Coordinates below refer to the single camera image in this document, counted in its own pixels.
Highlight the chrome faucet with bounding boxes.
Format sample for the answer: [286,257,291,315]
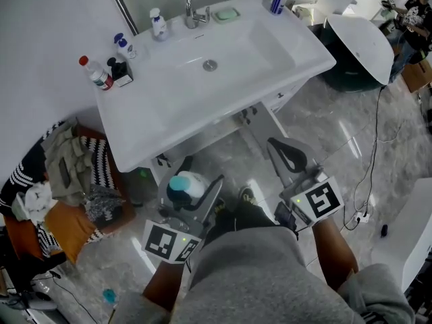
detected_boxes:
[183,0,211,30]

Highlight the clear bottle with red cap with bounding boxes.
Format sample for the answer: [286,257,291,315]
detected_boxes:
[78,55,114,92]

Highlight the person's left forearm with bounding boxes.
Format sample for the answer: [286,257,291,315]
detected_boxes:
[141,259,190,313]

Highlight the white lotion bottle blue cap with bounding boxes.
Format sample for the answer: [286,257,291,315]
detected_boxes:
[113,32,139,61]

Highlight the thin black cable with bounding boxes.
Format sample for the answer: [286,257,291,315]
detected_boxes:
[32,270,90,324]

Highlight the white spray bottle blue label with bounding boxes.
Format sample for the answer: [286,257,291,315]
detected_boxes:
[148,7,170,43]

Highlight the person's black patterned shoe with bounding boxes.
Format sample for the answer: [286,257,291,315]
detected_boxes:
[237,185,258,210]

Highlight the olive green garment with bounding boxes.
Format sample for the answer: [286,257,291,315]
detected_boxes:
[40,121,95,205]

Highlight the black and white striped garment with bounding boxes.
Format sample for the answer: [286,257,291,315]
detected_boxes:
[0,121,68,215]

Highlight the dark mirror frame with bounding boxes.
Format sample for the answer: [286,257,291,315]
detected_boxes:
[103,0,140,36]

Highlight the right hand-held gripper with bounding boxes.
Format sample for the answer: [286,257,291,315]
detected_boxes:
[266,136,346,232]

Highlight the person's right forearm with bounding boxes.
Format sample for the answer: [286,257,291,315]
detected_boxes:
[309,218,359,290]

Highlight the white power strip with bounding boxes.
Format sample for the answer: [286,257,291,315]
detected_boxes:
[350,211,371,225]

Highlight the black floor cable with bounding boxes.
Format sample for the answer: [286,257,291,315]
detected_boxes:
[342,85,387,232]

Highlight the white ceramic sink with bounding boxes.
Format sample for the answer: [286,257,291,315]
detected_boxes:
[93,0,338,173]

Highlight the black and white zigzag cloth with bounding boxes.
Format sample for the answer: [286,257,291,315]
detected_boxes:
[79,134,126,225]

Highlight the green soap dish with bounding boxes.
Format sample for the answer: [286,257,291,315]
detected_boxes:
[211,6,242,25]

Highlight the person's grey sweatshirt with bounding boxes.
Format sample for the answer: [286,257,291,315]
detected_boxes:
[109,227,416,324]

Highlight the orange laundry basket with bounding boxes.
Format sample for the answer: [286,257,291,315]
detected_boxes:
[3,126,138,266]

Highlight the person's black trousers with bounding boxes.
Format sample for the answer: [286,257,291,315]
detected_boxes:
[202,199,298,246]

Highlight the small blue floor object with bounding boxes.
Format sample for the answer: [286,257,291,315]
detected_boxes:
[102,288,119,306]

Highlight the black pump bottle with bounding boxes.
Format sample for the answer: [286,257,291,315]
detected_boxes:
[106,56,134,88]

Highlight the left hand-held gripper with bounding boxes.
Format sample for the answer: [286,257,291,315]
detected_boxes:
[141,155,226,266]

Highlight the white bottle with teal cap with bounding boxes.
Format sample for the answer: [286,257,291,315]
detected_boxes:
[167,170,212,209]

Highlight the cardboard box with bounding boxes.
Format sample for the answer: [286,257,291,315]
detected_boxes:
[400,58,432,95]

